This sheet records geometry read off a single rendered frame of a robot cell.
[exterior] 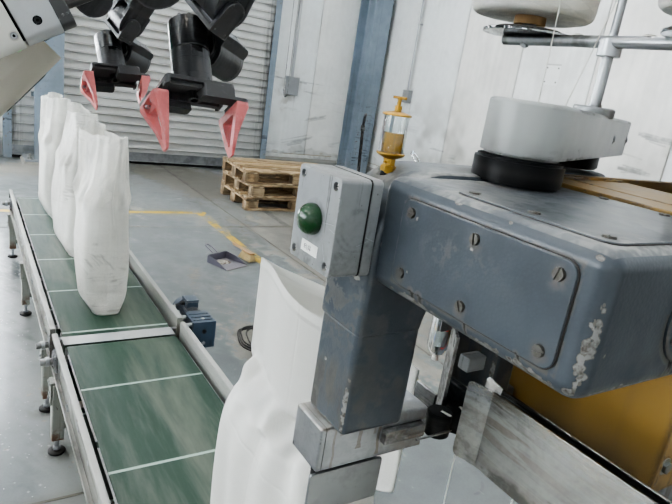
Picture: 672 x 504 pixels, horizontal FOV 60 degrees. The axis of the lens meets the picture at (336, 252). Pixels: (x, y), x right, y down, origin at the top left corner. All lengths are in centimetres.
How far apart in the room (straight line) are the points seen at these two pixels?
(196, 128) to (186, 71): 753
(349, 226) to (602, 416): 39
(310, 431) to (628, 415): 35
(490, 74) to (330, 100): 274
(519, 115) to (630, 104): 592
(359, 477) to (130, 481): 102
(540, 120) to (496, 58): 710
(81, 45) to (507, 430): 761
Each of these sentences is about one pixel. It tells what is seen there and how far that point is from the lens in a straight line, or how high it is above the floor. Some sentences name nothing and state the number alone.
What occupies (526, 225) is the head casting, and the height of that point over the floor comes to 133.
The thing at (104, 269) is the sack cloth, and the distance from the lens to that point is 248.
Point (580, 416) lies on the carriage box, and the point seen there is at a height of 107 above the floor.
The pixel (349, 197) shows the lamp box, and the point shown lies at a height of 131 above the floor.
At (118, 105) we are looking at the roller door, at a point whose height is 73.
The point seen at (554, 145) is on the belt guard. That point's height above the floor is 138.
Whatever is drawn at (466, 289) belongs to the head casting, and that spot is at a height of 127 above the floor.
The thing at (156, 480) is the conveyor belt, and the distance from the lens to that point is 165.
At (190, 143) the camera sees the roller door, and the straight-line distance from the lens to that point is 840.
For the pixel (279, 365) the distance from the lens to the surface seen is 106.
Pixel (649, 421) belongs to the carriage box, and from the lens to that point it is 72.
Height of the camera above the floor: 141
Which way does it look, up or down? 16 degrees down
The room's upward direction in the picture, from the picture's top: 9 degrees clockwise
